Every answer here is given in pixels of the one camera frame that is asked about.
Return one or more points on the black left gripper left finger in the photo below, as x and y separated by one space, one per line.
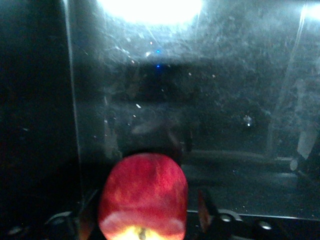
86 220

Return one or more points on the red yellow apple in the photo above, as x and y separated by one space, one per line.
143 190

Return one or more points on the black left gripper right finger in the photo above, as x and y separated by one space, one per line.
207 212

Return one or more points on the black plastic box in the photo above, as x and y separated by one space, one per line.
225 100

